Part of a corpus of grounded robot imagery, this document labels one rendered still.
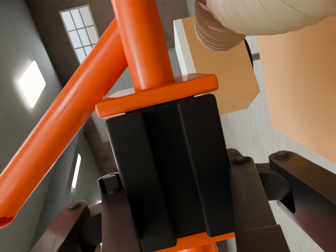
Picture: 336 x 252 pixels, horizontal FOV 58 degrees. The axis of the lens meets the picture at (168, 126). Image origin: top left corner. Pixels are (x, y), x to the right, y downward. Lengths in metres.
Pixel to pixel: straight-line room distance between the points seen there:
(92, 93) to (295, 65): 0.20
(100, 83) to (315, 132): 0.20
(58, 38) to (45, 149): 8.74
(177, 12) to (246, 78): 6.84
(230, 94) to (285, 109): 1.55
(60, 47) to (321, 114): 8.79
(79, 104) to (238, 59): 1.83
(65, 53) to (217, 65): 7.34
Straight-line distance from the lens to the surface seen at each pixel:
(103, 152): 10.46
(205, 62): 1.95
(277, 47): 0.34
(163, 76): 0.15
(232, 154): 0.18
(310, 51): 0.28
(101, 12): 8.60
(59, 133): 0.18
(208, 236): 0.17
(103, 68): 0.17
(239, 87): 1.92
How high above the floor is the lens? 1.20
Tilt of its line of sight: level
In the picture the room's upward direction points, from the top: 104 degrees counter-clockwise
